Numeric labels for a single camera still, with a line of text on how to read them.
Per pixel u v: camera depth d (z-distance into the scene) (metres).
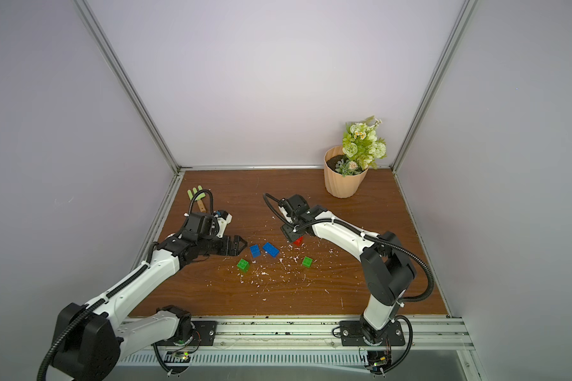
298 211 0.68
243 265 0.85
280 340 0.73
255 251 0.88
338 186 1.00
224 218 0.76
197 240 0.64
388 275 0.45
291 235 0.79
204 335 0.73
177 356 0.71
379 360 0.70
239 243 0.74
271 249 0.90
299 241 0.92
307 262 0.87
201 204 1.05
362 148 0.90
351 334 0.73
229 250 0.73
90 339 0.39
